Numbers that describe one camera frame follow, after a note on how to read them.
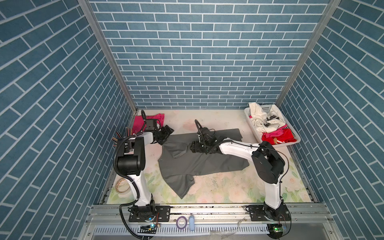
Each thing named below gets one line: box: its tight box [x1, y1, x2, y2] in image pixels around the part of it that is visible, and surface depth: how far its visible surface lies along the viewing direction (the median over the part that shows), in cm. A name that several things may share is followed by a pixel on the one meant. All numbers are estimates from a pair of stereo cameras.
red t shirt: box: [261, 128, 297, 145], surface depth 98 cm
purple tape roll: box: [176, 216, 188, 230], surface depth 72 cm
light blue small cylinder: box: [189, 215, 195, 232], surface depth 71 cm
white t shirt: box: [248, 102, 286, 134], surface depth 107 cm
